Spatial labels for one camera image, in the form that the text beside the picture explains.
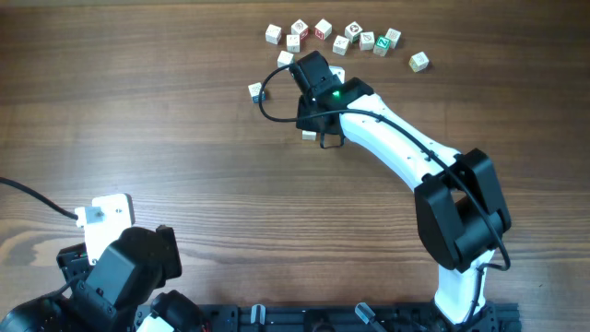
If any wooden block globe picture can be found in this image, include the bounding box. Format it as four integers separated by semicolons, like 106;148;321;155
301;130;317;141

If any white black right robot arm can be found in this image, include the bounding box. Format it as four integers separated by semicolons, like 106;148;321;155
289;51;512;326

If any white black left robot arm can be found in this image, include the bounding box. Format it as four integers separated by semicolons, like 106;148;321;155
1;225;212;331

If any wooden block blue side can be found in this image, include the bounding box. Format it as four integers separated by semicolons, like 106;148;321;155
248;82;266;103

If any wooden block tan pattern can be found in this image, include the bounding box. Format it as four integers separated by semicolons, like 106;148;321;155
333;35;350;56

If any plain wooden block upper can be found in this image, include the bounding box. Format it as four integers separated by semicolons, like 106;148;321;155
286;34;301;53

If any wooden block red letter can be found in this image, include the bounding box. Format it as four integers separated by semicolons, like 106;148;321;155
314;18;333;41

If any wooden block red side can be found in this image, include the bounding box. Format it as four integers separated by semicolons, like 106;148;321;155
291;19;309;40

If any wooden block grey figure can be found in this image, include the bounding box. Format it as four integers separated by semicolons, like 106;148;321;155
359;31;375;51

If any wooden block black symbol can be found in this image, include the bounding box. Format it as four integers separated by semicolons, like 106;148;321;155
345;21;363;43

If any wooden block far left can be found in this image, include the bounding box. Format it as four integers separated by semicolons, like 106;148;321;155
265;24;282;45

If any wooden block green Z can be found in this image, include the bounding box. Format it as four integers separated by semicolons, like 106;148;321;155
373;36;392;57

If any wooden block grid pattern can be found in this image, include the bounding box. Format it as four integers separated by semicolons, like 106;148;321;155
385;28;401;49

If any wooden block yellow side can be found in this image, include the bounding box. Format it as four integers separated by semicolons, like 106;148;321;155
409;52;430;73

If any black right camera cable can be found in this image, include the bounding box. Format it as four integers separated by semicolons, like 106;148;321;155
257;64;512;324

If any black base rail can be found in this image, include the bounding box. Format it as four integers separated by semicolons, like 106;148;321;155
200;302;523;332

